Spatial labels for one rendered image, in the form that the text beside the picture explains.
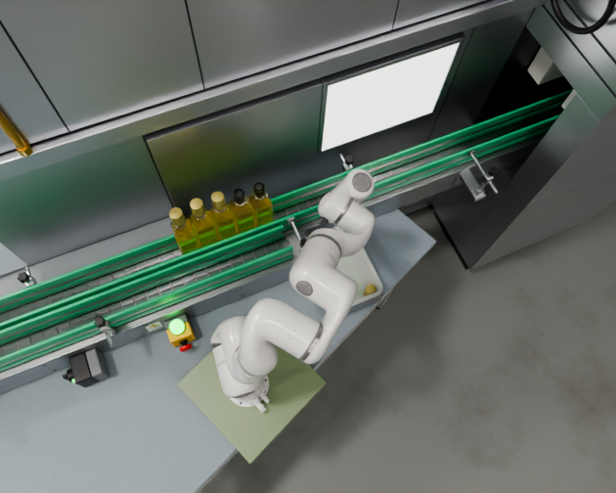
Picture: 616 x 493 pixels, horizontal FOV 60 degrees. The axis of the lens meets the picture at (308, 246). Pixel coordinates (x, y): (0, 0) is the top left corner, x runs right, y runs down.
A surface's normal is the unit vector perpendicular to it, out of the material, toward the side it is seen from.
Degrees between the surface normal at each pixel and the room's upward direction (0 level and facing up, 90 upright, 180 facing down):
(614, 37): 90
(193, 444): 0
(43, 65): 90
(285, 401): 4
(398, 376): 0
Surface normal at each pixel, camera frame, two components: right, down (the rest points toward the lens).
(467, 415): 0.04, -0.39
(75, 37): 0.40, 0.85
